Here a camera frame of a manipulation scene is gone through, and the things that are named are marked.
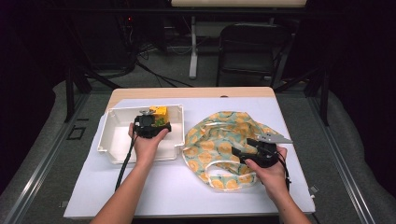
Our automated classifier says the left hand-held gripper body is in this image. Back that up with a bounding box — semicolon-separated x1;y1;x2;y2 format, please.
133;108;173;140

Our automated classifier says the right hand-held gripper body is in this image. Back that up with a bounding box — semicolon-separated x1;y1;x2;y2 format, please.
245;133;294;169

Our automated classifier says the yellow box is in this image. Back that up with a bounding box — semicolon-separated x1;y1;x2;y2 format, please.
148;105;170;127

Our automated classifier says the white plastic tray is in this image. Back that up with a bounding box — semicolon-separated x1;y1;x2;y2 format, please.
97;104;186;164

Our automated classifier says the green orange patterned bag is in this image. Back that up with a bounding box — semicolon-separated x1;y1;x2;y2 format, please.
181;110;286;191

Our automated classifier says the person's left hand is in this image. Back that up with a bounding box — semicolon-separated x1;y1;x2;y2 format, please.
127;122;170;166

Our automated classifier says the person's right hand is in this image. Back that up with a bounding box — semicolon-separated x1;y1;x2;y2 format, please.
245;146;290;201

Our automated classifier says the black tape square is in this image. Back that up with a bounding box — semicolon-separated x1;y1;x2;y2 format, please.
66;124;87;141

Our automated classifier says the white table mat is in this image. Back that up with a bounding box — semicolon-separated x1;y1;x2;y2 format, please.
64;96;317;218

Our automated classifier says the black metal stand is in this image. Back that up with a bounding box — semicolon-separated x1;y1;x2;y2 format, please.
274;66;331;127
64;60;123;123

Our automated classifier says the white desk leg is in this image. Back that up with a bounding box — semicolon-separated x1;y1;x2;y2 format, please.
189;15;199;80

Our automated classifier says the dark equipment rack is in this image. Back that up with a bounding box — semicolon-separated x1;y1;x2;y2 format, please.
69;10;136;72

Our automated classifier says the black folding chair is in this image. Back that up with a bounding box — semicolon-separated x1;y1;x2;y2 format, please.
216;22;293;89

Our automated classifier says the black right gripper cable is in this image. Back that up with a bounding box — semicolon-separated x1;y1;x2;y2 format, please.
276;154;292;192

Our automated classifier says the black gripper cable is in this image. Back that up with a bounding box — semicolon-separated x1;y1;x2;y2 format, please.
114;133;138;192
276;154;292;192

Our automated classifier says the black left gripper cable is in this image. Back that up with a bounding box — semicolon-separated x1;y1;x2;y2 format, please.
114;133;138;192

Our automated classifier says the black floor cable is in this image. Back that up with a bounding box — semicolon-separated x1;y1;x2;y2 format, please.
135;60;194;89

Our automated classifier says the aluminium rail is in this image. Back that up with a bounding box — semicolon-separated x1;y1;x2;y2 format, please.
2;92;92;224
306;95;377;224

